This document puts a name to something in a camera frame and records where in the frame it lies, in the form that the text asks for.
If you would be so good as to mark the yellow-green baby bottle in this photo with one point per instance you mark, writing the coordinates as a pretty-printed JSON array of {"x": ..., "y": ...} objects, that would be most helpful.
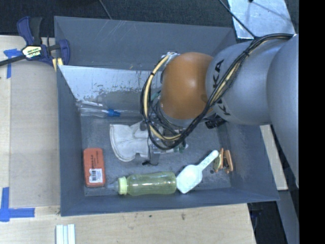
[{"x": 149, "y": 184}]

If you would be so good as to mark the white cloth glove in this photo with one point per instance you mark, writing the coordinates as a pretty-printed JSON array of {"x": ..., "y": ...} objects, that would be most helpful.
[{"x": 127, "y": 141}]

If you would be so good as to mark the white plastic scoop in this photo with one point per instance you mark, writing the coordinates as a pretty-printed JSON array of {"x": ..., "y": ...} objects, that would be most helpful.
[{"x": 189, "y": 178}]

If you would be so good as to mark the orange block with white label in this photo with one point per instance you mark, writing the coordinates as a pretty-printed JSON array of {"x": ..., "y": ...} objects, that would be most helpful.
[{"x": 93, "y": 165}]

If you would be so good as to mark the orange and brown sunglasses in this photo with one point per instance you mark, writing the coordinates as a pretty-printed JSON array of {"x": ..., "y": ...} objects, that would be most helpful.
[{"x": 226, "y": 161}]

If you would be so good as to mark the clear bottle with blue cap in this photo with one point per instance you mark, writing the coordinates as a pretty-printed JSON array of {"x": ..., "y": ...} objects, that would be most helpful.
[{"x": 95, "y": 110}]

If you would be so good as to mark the pale wood flat board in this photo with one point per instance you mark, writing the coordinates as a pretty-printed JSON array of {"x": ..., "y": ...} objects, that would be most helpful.
[{"x": 33, "y": 136}]

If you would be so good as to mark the grey metal bin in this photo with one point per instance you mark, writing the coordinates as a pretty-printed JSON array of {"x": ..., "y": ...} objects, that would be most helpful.
[{"x": 101, "y": 42}]

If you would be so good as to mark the black cylinder on white bracket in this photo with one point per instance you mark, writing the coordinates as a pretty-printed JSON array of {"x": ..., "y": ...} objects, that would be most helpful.
[{"x": 214, "y": 123}]

